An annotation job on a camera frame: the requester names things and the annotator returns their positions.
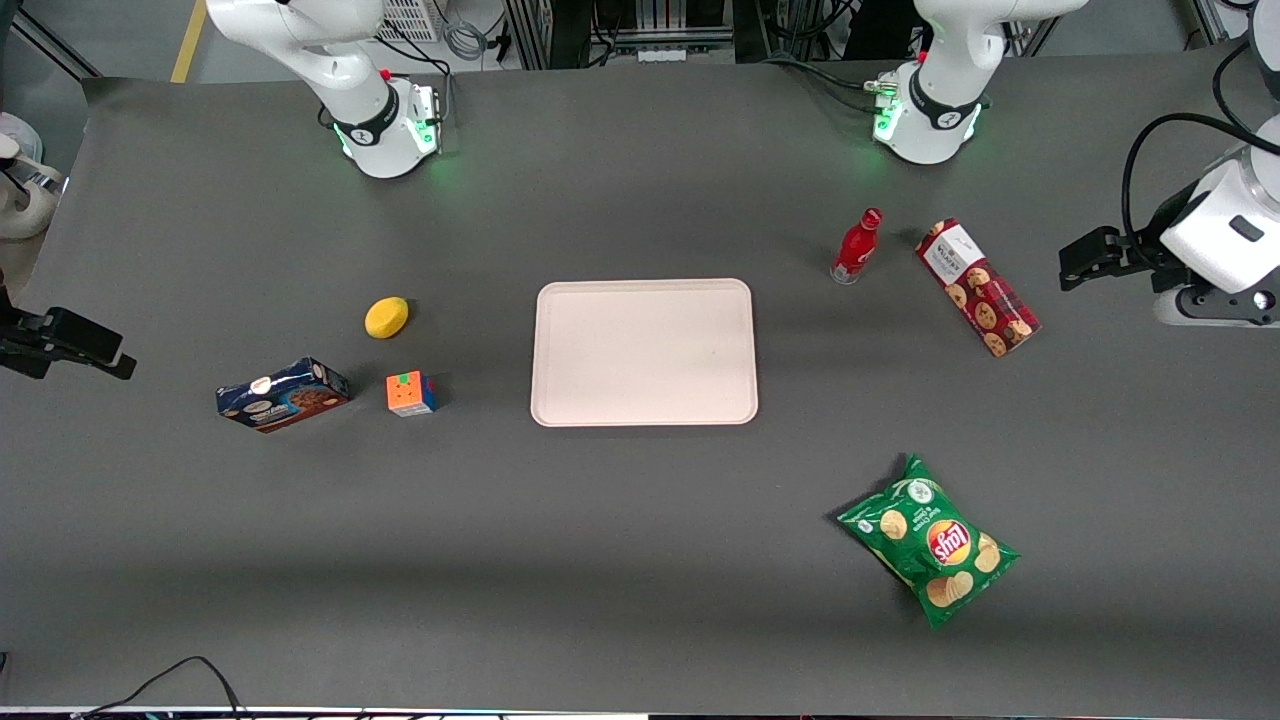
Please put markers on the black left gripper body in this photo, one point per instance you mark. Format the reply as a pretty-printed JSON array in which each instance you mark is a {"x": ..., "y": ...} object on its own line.
[{"x": 1137, "y": 252}]

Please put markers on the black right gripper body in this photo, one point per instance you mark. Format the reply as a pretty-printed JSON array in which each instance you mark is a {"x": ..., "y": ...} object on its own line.
[{"x": 20, "y": 338}]

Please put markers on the red cookie box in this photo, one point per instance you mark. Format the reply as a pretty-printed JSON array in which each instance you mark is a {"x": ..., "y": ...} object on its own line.
[{"x": 980, "y": 290}]

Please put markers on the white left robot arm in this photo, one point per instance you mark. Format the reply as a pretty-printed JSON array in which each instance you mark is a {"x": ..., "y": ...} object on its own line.
[{"x": 940, "y": 100}]

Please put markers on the blue cookie box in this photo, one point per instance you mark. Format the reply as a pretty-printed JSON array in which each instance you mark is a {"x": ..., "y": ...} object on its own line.
[{"x": 285, "y": 398}]

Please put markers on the white perforated box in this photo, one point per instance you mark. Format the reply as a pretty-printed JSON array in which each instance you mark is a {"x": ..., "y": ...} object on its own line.
[{"x": 408, "y": 18}]

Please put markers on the beige plastic tray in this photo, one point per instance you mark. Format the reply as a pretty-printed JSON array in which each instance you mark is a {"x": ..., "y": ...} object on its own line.
[{"x": 640, "y": 350}]

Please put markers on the white rounded object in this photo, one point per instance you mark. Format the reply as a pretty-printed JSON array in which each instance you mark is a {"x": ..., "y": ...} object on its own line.
[{"x": 25, "y": 195}]

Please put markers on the red drink bottle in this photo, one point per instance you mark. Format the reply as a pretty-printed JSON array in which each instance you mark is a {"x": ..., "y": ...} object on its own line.
[{"x": 857, "y": 250}]

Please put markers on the green chips bag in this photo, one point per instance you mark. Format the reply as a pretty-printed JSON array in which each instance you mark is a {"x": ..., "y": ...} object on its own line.
[{"x": 930, "y": 545}]

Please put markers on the orange puzzle cube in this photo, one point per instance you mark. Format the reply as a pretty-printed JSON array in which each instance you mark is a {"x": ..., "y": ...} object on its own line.
[{"x": 408, "y": 394}]

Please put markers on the white power strip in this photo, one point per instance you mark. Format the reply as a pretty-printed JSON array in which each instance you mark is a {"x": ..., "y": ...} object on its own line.
[{"x": 662, "y": 55}]

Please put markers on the aluminium equipment rack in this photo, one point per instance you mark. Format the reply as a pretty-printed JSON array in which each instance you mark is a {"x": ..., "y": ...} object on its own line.
[{"x": 620, "y": 25}]

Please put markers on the aluminium frame post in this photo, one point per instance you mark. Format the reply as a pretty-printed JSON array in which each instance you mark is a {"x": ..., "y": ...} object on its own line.
[{"x": 1215, "y": 20}]

